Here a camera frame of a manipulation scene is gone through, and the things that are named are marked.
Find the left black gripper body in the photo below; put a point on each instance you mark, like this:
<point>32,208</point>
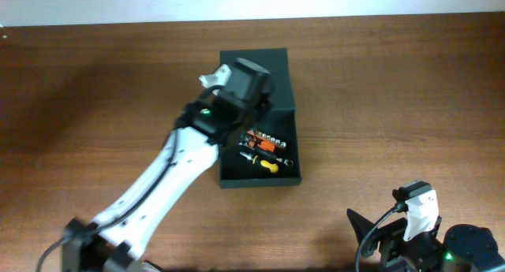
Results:
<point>254,113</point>

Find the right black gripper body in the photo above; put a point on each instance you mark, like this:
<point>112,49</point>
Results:
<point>420,252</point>

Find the orange socket bit rail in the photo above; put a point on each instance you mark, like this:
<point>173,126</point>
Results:
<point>280,144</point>

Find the orange black needle-nose pliers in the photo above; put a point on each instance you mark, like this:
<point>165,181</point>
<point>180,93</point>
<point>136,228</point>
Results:
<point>260,147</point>

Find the yellow black stubby screwdriver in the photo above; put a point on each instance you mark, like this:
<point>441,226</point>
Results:
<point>259,162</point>

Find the silver double-ended wrench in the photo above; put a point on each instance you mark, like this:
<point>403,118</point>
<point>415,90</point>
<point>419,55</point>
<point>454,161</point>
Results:
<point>285,161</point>

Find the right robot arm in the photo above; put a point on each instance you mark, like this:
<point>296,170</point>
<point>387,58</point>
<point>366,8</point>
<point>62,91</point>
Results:
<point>465,248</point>

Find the dark green open box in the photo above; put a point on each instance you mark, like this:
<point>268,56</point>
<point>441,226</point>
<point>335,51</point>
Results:
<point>279,122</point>

